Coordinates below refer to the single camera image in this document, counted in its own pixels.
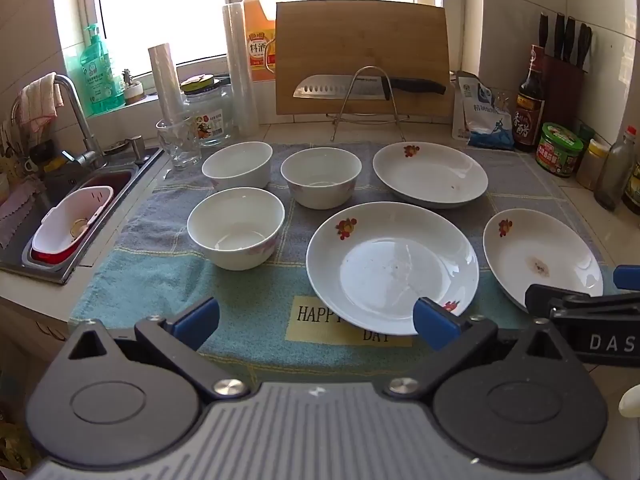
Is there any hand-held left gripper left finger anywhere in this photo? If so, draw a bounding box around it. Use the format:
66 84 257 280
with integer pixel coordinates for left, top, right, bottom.
60 297 251 403

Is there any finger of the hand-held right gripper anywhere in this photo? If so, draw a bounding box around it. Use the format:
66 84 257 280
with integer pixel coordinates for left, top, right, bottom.
525 284 640 323
614 264 640 293

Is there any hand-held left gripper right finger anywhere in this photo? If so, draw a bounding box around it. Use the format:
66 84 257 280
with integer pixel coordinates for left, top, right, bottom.
385 297 573 403

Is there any white plate with fruit print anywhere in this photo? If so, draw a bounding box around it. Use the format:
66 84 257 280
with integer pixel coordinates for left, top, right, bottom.
372 141 489 210
482 208 605 314
305 201 480 337

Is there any white bowl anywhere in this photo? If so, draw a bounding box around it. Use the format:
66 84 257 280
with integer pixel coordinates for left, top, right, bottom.
280 147 363 210
201 141 274 192
187 187 286 271

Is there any blue grey checked towel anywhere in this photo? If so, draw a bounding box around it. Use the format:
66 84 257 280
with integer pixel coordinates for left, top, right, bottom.
70 141 618 378

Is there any bottle with yellow label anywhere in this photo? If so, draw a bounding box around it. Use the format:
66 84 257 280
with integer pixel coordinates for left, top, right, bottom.
621 159 640 216

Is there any grey glass bottle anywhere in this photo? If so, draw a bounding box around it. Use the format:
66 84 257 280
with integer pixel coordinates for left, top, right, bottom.
593 126 640 212

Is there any yellow-lidded spice jar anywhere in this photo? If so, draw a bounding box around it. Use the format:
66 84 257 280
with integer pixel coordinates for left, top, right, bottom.
575 138 612 191

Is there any green-lidded sauce jar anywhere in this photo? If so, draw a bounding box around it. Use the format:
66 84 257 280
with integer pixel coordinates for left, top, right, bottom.
534 122 586 179

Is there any white red strainer basket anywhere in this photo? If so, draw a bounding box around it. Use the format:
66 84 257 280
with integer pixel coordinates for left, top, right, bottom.
31 185 115 265

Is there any clear glass cup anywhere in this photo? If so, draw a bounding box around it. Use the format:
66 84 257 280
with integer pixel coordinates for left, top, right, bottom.
155 117 204 170

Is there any metal sink soap dispenser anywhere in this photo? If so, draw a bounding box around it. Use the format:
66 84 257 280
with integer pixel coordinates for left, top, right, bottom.
104 134 147 167

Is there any dark vinegar bottle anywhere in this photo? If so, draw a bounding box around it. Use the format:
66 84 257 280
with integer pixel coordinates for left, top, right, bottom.
514 44 547 154

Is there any steel sink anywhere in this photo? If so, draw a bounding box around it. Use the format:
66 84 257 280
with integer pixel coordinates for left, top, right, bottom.
0 146 166 286

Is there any white blue salt bag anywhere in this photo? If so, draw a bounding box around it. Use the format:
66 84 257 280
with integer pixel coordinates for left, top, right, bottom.
451 70 519 150

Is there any glass jar with yellow lid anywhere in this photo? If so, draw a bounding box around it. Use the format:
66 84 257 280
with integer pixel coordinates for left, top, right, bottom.
180 74 236 147

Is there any pink scalloped cloth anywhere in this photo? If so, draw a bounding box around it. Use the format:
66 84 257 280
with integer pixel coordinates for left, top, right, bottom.
0 179 32 250

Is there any dark knife block with knives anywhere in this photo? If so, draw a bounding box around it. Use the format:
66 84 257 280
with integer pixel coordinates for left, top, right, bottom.
537 12 594 127

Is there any short plastic wrap roll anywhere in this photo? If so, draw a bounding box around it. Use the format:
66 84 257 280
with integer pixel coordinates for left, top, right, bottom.
148 43 184 126

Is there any small potted figurine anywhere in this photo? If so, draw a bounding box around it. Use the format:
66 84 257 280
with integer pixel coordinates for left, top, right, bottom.
121 68 147 106

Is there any metal faucet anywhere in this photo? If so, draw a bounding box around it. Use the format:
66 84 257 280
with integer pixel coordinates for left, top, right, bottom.
51 73 107 169

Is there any tall plastic wrap roll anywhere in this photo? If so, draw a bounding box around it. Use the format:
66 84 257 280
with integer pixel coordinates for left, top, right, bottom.
222 2 261 136

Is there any green dish soap bottle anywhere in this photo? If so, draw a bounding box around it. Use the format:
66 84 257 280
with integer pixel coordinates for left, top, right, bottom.
80 22 126 117

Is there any orange cooking wine bottle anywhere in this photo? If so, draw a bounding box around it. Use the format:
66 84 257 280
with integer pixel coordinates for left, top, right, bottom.
243 0 279 83

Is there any bamboo cutting board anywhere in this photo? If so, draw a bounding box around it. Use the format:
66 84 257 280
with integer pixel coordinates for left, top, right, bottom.
275 1 454 117

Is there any window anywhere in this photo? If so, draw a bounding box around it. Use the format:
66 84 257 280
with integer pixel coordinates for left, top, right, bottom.
50 0 446 69

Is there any black-handled kitchen knife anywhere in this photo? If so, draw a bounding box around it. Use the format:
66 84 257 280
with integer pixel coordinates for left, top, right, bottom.
293 74 447 101

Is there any metal wire rack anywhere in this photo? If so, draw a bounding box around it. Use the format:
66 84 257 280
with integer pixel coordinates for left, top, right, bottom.
326 65 409 144

